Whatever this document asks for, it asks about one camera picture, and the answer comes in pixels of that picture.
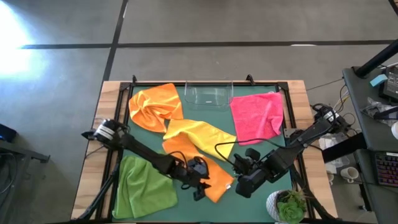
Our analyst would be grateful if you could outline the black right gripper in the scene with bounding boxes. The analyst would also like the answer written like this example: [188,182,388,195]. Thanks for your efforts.
[234,155,274,198]

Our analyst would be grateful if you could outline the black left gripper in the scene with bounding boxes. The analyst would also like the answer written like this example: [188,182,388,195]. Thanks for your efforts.
[170,160,211,202]

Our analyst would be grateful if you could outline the light orange microfiber towel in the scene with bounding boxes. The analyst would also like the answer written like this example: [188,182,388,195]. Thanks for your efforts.
[162,133,236,203]

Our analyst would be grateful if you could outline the pink microfiber towel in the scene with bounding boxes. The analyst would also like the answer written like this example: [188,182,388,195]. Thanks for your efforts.
[229,91,284,146]

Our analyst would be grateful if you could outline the yellow microfiber towel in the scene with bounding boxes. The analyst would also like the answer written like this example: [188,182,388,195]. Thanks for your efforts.
[162,118,237,162]

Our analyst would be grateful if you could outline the green microfiber towel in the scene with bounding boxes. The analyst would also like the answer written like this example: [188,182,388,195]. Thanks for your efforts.
[112,155,178,220]

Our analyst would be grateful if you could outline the deep orange microfiber towel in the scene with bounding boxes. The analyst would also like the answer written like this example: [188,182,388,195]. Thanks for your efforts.
[128,83,184,134]

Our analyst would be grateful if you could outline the green table mat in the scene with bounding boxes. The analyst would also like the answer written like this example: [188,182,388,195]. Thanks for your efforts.
[111,85,295,223]

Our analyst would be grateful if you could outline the potted succulent in white pot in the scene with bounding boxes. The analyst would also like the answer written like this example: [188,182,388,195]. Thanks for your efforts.
[266,189,308,224]

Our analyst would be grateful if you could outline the white plastic bag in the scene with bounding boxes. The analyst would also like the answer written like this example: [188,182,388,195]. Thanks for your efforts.
[317,129,351,169]

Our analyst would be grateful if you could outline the clear plastic bin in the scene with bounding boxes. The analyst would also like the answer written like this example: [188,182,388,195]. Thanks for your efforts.
[184,81,234,112]

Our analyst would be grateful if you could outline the black flat bar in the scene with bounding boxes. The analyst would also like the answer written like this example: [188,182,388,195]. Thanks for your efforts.
[322,133,368,163]

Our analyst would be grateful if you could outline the white mug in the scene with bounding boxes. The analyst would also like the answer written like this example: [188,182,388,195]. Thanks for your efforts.
[340,166,360,184]

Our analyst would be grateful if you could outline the dark keyboard desk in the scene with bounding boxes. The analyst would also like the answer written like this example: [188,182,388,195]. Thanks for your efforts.
[354,148,398,224]

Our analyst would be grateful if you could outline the grey side desk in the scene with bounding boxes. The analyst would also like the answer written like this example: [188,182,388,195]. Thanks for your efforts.
[341,67,398,153]

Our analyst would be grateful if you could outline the backlit black keyboard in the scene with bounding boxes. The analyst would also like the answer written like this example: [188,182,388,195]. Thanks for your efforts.
[374,151,398,188]

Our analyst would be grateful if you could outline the clear plastic bag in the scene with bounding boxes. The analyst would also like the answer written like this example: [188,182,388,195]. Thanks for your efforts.
[360,96,391,121]

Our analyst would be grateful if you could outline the light blue note pad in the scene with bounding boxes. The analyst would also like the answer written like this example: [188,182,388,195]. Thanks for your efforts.
[369,73,389,88]

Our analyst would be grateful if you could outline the black desktop device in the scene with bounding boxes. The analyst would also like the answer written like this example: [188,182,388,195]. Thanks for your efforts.
[378,67,398,102]

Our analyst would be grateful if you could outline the black monitor pole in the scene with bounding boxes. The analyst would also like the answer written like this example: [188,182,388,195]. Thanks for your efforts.
[355,39,398,79]

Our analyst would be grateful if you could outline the grey metal cart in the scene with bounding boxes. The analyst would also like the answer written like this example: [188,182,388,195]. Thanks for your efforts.
[0,139,51,224]

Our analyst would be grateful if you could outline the black box with blue light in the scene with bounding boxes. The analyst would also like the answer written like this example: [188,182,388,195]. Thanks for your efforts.
[0,123,18,144]

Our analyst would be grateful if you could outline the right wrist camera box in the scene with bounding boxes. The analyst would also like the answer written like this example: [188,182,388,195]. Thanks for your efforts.
[244,147,261,162]

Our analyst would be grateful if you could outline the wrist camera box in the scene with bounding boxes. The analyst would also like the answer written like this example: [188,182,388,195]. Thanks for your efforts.
[186,156,209,175]
[244,147,261,162]

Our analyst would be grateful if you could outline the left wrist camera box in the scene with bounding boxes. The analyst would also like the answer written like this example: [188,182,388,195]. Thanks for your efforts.
[186,156,209,175]

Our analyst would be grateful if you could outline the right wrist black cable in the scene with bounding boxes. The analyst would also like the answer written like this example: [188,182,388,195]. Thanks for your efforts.
[214,138,292,169]

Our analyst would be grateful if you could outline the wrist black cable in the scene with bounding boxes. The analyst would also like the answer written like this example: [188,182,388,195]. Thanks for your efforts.
[214,138,292,169]
[169,151,191,169]

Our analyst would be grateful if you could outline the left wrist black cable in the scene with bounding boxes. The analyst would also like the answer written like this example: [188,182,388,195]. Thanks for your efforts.
[169,151,191,169]

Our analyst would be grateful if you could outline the black metal table frame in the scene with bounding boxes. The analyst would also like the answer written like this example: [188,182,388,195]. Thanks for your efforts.
[76,79,340,224]

